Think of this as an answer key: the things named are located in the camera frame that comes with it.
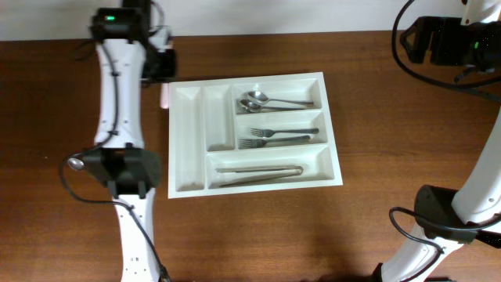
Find pink plastic knife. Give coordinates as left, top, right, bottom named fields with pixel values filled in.
left=160, top=83, right=170, bottom=110

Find steel fork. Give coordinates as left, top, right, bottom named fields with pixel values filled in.
left=249, top=128, right=319, bottom=138
left=238, top=135, right=311, bottom=149

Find steel spoon patterned handle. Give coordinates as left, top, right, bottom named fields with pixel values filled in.
left=67, top=157, right=85, bottom=171

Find steel tongs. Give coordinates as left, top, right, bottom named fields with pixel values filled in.
left=215, top=165, right=304, bottom=187

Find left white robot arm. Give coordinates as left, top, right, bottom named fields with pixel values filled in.
left=73, top=1, right=176, bottom=281

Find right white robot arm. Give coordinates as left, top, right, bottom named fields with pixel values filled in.
left=370, top=0, right=500, bottom=281

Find white cutlery tray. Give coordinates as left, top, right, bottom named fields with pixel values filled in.
left=168, top=72, right=343, bottom=198

